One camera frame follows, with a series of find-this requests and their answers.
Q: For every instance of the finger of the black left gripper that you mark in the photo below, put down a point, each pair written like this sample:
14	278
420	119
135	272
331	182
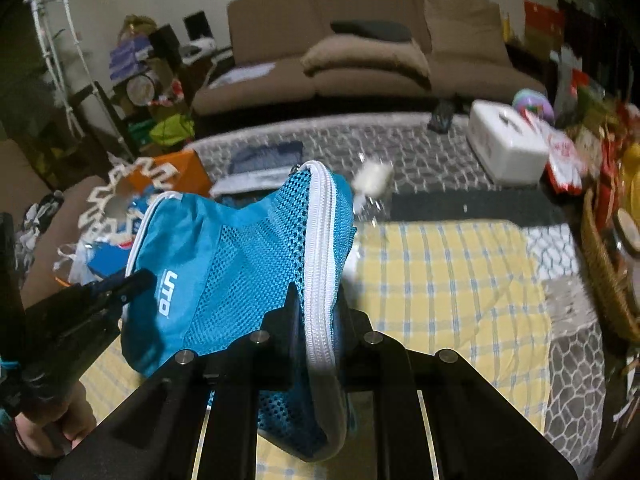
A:
81	321

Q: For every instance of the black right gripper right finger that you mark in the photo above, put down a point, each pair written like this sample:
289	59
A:
367	359

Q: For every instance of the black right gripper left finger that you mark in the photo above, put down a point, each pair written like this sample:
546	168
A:
266	359

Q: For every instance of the blue mesh zipper pouch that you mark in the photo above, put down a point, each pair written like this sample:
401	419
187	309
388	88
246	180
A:
219	270

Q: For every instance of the navy white booklet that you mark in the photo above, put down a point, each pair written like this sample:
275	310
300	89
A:
259	168

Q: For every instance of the person hand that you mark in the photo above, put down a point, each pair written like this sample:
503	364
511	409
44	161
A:
46	428

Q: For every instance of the crumpled white plastic bag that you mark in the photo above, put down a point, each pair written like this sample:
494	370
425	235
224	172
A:
72	264

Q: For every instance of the yellow checkered cloth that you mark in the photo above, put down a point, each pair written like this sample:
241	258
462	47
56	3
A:
471	287

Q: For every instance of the crumpled white tissue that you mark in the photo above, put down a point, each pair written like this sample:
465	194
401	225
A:
371	181

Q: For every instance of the grey giraffe pattern tablecloth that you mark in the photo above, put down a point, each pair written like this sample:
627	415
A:
438	179

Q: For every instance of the orange cardboard box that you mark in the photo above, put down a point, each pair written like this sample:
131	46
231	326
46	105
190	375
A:
182	172

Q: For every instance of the green bag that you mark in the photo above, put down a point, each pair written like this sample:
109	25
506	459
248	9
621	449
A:
172	131

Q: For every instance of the white tissue box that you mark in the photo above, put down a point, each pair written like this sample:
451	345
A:
510	150

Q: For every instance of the black remote control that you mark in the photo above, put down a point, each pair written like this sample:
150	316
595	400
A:
442	117

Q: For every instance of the wicker basket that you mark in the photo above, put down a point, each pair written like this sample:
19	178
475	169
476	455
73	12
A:
606	283

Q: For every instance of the red white snack bag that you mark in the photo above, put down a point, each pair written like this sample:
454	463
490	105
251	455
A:
565	168

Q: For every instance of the white paper on sofa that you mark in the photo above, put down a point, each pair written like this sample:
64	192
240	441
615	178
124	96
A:
240	74

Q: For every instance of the pastel round container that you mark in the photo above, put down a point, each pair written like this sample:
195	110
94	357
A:
535	102

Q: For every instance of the tan sofa cushion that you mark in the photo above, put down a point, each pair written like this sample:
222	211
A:
347	51

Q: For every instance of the brown sofa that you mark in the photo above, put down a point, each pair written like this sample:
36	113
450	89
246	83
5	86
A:
300	51

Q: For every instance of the black sofa cushion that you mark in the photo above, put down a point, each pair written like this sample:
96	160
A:
375	30

